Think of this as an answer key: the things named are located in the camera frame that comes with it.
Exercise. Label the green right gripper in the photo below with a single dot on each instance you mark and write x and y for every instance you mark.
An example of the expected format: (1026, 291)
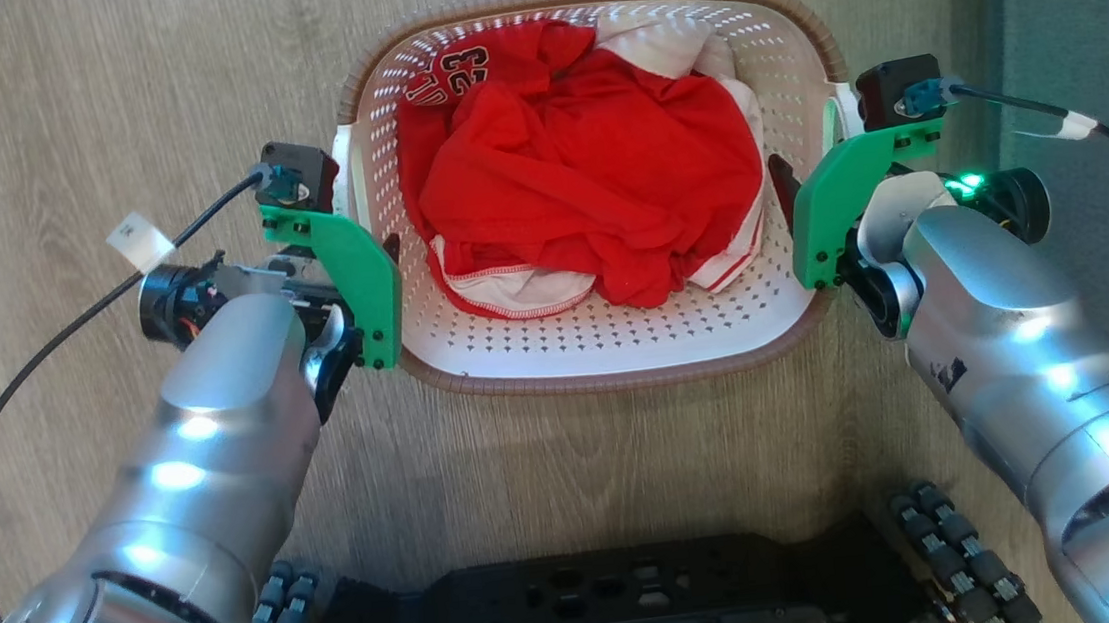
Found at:
(831, 202)

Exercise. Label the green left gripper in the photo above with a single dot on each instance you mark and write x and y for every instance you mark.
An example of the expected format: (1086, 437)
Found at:
(363, 278)

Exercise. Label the white perforated laundry basket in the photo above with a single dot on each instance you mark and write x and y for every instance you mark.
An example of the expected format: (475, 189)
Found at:
(607, 342)

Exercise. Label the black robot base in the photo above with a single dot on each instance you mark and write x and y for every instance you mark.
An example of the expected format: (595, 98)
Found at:
(620, 597)

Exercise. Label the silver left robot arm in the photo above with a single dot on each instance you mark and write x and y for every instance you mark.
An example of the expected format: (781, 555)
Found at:
(223, 421)

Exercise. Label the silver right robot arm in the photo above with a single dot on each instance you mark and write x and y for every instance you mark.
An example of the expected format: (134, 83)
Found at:
(1008, 332)

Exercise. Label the red basketball jersey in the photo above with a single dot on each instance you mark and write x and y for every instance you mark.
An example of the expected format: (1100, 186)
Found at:
(582, 169)

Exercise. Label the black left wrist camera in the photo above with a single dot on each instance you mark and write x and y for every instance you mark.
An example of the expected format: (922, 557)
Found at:
(304, 173)

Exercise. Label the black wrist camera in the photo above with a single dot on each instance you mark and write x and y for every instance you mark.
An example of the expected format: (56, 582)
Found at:
(304, 173)
(896, 89)

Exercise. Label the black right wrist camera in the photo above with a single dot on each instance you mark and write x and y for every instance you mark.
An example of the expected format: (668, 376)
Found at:
(896, 89)

